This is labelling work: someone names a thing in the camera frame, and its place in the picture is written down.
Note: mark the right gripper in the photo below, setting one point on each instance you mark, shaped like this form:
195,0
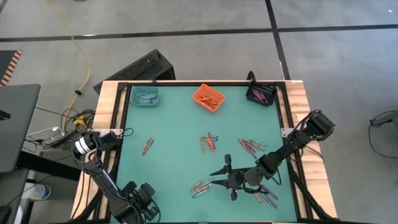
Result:
237,179

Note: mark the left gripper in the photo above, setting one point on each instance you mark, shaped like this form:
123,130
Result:
143,199

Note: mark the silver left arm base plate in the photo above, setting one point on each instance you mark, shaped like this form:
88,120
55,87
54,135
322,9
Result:
107,131

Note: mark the large grey desk surface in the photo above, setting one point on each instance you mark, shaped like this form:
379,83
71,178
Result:
17,124

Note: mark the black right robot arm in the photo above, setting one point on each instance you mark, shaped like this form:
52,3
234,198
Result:
289,147

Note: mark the black metal table frame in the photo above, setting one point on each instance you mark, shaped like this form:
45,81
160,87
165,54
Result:
202,84

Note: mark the black mat orange striped edge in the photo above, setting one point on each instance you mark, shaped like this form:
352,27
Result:
7,67

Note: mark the grey metal stand foot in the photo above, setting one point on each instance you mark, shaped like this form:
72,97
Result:
384,118

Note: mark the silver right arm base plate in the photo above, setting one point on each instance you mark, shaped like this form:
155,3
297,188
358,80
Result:
284,132

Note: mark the green table mat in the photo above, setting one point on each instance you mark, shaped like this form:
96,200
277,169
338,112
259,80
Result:
186,124

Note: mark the orange plastic basket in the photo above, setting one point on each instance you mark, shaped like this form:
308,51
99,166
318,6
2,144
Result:
214,93

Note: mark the white plastic bottle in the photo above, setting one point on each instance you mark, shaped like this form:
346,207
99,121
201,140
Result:
37,192

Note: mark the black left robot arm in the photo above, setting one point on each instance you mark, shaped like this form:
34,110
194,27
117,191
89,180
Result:
105,182

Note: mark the black plastic basket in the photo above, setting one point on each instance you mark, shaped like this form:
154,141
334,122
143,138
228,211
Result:
270,88

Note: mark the yellow plug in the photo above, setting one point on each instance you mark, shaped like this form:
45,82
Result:
79,120

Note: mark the teal plastic bin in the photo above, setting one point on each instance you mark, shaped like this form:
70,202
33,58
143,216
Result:
133,91

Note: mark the small grey desk surface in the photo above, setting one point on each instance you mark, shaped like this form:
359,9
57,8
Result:
11,193

